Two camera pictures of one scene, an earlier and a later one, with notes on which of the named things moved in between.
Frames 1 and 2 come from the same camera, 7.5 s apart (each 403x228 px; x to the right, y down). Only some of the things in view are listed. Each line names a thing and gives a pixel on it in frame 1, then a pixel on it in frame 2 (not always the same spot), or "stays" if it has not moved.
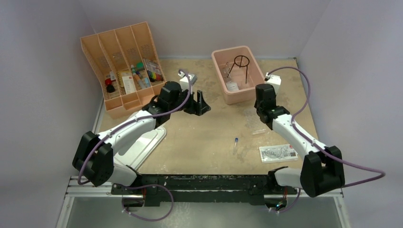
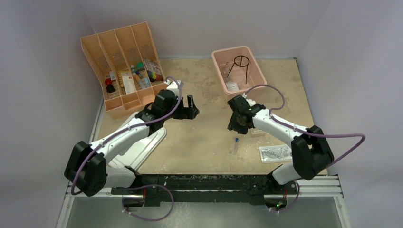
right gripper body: (256, 106) to (236, 124)
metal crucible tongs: (226, 71) stays
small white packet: (232, 86) stays
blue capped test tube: (236, 141) stays
